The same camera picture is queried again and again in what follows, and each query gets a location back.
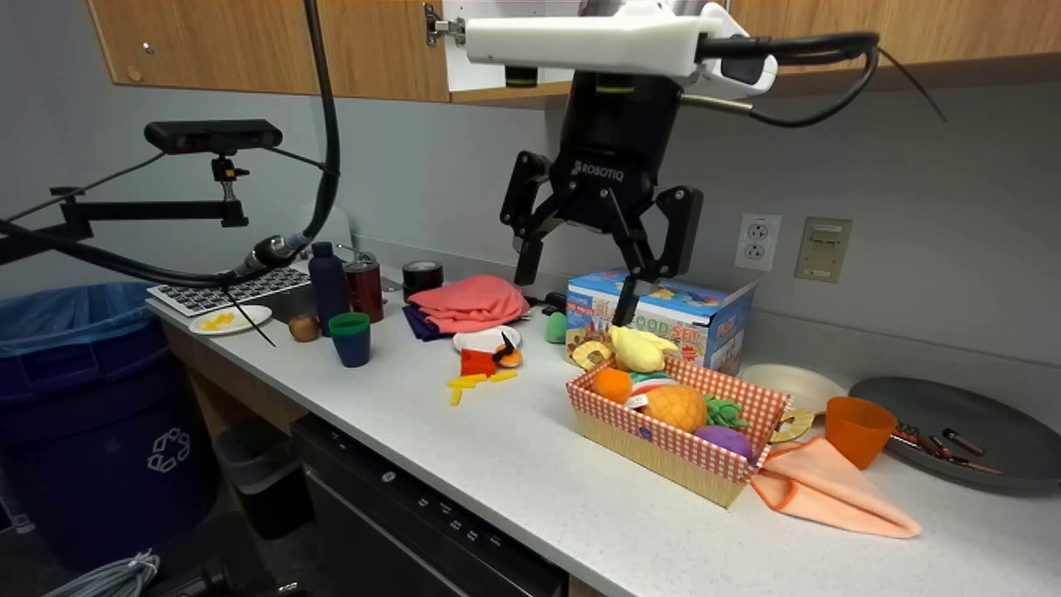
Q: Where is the green plastic cup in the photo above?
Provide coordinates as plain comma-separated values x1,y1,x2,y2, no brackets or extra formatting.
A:
325,311,370,367

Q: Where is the blue play food set box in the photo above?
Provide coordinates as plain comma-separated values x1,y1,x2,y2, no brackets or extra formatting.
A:
565,271,752,370

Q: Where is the yellow pineapple slice toy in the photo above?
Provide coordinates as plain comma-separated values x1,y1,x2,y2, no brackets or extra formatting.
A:
570,343,609,370

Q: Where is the checkered calibration board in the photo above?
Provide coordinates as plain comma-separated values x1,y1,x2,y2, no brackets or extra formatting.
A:
148,264,309,318

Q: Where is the dark blue bottle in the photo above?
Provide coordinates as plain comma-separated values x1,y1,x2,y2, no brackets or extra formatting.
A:
309,241,349,324

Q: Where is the wooden upper cabinet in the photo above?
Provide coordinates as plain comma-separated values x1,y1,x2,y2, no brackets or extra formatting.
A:
85,0,1061,104

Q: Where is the dark red jar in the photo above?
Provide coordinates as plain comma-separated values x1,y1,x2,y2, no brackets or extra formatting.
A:
349,255,384,323

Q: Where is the black tape roll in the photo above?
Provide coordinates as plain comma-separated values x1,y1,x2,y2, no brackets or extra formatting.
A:
400,259,443,295

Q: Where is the cream ceramic bowl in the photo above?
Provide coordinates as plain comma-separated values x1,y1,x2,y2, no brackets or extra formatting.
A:
740,364,847,445

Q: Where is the dark grey round plate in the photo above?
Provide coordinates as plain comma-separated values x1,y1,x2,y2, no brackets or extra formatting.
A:
850,377,1061,493

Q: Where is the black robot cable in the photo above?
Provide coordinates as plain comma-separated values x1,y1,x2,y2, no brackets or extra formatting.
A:
0,0,345,292

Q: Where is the white wall outlet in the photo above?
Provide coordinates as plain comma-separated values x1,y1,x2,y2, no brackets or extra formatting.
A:
735,212,783,271

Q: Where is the orange cloth napkin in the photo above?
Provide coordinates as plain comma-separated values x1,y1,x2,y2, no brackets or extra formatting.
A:
750,438,922,539

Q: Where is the coral pink cloth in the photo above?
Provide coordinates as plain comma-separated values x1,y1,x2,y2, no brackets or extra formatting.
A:
407,275,527,336

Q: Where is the orange plastic cup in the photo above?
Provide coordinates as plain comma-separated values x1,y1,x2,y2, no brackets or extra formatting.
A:
826,398,899,471

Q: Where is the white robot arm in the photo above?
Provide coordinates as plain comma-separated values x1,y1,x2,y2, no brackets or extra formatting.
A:
428,0,879,324

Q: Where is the blue recycling bin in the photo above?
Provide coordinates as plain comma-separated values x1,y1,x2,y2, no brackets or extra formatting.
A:
0,283,219,568

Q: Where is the red checkered cardboard basket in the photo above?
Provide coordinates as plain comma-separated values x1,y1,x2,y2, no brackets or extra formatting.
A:
566,361,789,508

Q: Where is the white small plate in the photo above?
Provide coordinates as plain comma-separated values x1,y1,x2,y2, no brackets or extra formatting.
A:
188,306,273,338

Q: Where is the orange toy fruit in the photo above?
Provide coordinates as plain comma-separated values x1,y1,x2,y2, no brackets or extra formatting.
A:
595,367,633,403

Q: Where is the beige wall switch plate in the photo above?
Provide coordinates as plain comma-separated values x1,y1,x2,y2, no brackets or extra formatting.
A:
796,214,853,283

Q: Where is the black camera on stand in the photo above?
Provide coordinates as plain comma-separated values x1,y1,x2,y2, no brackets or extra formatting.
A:
142,120,282,156

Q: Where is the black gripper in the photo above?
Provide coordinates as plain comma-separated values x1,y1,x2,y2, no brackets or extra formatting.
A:
502,73,704,324

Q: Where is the yellow banana plush toy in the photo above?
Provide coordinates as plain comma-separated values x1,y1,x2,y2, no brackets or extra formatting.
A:
609,324,672,370

